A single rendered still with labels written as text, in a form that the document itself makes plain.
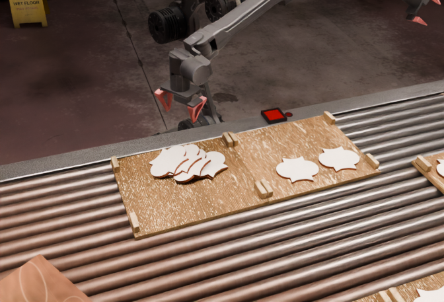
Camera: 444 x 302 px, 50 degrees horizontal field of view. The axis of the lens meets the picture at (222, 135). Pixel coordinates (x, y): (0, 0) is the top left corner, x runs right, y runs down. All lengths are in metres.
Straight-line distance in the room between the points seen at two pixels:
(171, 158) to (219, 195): 0.20
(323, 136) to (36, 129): 2.25
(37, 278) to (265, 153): 0.83
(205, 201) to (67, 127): 2.13
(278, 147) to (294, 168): 0.13
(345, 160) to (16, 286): 1.05
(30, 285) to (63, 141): 2.21
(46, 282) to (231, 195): 0.59
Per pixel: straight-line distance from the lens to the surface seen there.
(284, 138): 1.72
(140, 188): 1.51
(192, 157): 1.53
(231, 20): 1.38
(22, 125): 3.57
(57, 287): 1.18
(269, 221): 1.44
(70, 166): 1.66
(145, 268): 1.32
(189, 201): 1.45
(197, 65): 1.24
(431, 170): 1.74
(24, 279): 1.21
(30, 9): 4.94
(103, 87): 3.85
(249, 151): 1.64
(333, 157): 1.65
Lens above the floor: 1.96
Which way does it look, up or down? 37 degrees down
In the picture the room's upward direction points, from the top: 2 degrees clockwise
